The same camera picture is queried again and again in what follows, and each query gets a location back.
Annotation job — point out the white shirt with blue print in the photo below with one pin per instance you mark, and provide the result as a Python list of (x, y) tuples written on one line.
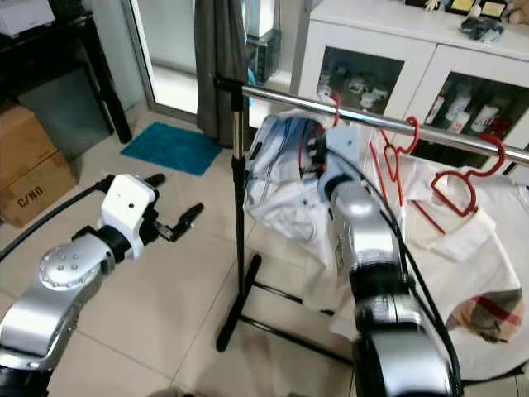
[(285, 194)]

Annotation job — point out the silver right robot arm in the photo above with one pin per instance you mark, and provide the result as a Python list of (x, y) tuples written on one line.
[(372, 248)]

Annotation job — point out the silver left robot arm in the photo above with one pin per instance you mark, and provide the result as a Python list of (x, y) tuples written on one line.
[(50, 306)]

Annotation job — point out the blue floor mat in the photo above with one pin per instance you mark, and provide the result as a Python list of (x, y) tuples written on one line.
[(173, 149)]

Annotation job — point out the black and chrome clothes rack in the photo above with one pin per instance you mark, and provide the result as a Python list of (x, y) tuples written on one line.
[(240, 207)]

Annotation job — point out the grey board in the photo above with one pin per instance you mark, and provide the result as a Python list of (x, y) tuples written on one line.
[(66, 116)]

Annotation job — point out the dark slim appliance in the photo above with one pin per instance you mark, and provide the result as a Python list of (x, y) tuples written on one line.
[(264, 54)]

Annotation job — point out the printed cardboard box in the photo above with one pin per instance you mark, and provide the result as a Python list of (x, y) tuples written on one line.
[(41, 192)]

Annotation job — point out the grey curtain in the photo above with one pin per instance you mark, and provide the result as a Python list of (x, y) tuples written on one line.
[(219, 66)]

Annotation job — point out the glass sliding door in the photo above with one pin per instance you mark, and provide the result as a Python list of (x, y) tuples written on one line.
[(173, 50)]

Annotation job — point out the white glass-door cabinet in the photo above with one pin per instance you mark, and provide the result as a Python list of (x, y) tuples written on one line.
[(380, 33)]

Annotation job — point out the black table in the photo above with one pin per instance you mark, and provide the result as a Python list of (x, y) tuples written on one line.
[(50, 45)]

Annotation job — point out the white garment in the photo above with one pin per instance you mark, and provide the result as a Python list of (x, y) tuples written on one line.
[(488, 248)]

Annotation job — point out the black bundle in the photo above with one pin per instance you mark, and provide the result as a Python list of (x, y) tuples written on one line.
[(481, 29)]

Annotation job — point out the white box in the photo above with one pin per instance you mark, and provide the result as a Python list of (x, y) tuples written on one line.
[(21, 15)]

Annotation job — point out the plaid cloth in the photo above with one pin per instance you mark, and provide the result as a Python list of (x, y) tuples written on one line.
[(483, 318)]

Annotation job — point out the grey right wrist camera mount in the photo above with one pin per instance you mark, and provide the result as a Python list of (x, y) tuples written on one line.
[(343, 157)]

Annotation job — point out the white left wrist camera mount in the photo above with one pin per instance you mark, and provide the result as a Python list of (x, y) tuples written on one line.
[(128, 207)]

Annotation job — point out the yellow picture frame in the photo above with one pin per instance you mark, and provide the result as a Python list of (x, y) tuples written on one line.
[(462, 4), (494, 8)]

